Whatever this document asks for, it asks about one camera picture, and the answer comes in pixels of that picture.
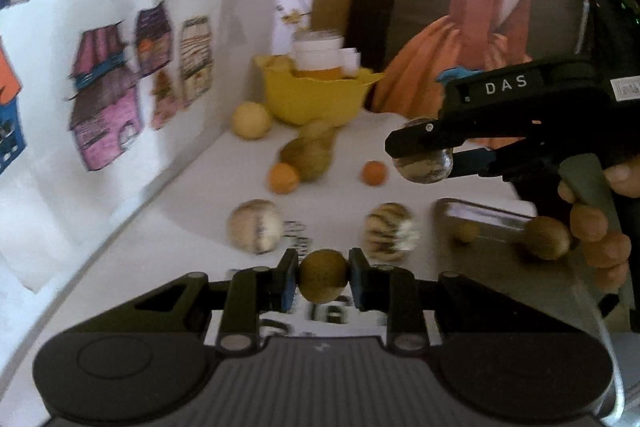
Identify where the plain beige melon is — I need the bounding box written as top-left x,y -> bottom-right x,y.
227,199 -> 284,255

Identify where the person's right hand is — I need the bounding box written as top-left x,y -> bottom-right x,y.
558,156 -> 639,293

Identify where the small orange right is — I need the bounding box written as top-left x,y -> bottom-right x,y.
360,160 -> 388,186

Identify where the small yellow fruit on tray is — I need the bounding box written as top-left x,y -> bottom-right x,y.
451,220 -> 480,244

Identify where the yellow lemon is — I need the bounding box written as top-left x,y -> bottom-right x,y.
231,102 -> 272,141

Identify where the large brown kiwi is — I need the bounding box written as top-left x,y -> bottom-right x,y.
522,216 -> 572,261

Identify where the white table cloth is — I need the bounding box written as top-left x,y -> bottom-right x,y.
0,108 -> 539,427

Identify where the striped small melon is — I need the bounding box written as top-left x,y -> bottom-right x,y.
362,202 -> 420,262

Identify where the lemon inside bowl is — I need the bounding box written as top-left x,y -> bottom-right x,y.
266,55 -> 295,72

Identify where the small orange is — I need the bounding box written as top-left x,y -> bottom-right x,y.
267,162 -> 300,195
360,160 -> 388,186

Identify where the white and orange cup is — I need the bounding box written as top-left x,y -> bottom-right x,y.
290,30 -> 344,80

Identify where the white paper cup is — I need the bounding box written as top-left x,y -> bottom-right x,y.
340,48 -> 360,78

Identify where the colored house drawings sheet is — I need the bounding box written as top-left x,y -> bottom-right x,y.
0,0 -> 237,178

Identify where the green pear near bowl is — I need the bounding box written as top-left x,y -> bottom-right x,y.
298,119 -> 337,148

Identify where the small brown kiwi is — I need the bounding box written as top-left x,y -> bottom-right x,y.
298,249 -> 348,305

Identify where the metal tray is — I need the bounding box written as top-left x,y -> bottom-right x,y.
432,198 -> 625,425

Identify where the small orange left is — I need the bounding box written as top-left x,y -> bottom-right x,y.
267,162 -> 300,195

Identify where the yellow plastic bowl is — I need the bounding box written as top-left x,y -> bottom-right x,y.
254,55 -> 383,127

